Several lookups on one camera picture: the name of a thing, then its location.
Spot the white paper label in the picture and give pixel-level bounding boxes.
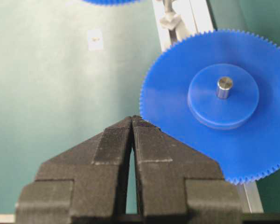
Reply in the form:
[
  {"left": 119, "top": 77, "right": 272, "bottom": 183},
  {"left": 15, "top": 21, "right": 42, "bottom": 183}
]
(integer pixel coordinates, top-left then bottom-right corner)
[{"left": 87, "top": 29, "right": 104, "bottom": 51}]

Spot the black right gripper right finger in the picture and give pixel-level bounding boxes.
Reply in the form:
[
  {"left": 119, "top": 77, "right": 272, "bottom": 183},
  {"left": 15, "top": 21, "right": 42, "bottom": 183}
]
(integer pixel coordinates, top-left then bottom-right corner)
[{"left": 132, "top": 116, "right": 242, "bottom": 224}]

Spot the small blue plastic gear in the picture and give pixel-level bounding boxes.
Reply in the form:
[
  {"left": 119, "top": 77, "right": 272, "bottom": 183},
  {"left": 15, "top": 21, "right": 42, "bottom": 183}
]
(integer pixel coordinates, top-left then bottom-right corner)
[{"left": 140, "top": 29, "right": 280, "bottom": 184}]

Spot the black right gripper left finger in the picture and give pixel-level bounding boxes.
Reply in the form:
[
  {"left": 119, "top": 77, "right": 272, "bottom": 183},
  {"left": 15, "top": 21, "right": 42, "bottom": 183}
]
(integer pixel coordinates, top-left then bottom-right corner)
[{"left": 15, "top": 117, "right": 132, "bottom": 224}]

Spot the green table mat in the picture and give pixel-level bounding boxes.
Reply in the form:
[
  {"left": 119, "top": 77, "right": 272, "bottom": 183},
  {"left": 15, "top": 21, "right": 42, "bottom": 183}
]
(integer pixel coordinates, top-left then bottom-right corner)
[{"left": 0, "top": 0, "right": 280, "bottom": 214}]

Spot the bare steel shaft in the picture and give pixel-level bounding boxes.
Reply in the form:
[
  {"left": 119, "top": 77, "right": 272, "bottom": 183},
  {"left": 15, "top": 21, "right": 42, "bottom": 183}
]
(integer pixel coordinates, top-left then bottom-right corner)
[{"left": 216, "top": 77, "right": 233, "bottom": 99}]

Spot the large blue plastic gear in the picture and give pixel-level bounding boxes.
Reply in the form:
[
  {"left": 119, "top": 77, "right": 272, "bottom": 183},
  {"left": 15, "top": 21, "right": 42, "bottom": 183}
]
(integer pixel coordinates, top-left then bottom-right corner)
[{"left": 84, "top": 0, "right": 136, "bottom": 6}]

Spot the white plastic bracket lower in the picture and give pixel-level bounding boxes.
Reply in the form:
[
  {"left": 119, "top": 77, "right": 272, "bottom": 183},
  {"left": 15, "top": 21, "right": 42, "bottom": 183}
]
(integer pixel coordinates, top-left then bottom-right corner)
[{"left": 160, "top": 12, "right": 182, "bottom": 30}]

